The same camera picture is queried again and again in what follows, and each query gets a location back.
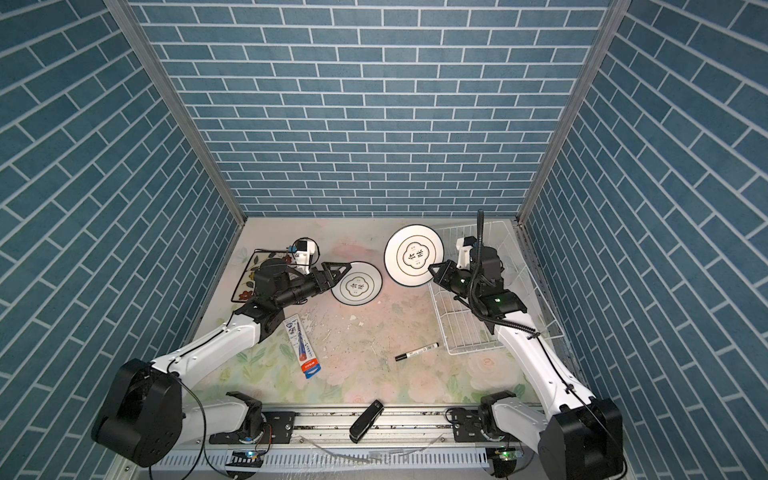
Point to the floral square plate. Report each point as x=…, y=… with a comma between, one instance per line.
x=265, y=273

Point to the black marker pen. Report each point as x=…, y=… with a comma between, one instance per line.
x=418, y=351

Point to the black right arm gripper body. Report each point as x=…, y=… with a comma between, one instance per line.
x=461, y=283

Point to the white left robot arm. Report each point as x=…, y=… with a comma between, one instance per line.
x=142, y=418

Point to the blue white toothpaste box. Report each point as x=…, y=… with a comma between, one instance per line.
x=298, y=337

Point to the white wire dish rack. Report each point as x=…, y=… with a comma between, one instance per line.
x=462, y=333

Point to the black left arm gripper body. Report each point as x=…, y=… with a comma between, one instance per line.
x=303, y=289

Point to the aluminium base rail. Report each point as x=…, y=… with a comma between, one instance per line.
x=316, y=440

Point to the black stapler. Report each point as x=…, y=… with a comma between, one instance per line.
x=365, y=421

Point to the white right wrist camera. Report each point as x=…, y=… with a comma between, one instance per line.
x=468, y=250

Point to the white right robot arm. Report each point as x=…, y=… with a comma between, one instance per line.
x=575, y=434

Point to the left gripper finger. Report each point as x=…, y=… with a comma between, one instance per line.
x=325, y=284
x=336, y=270

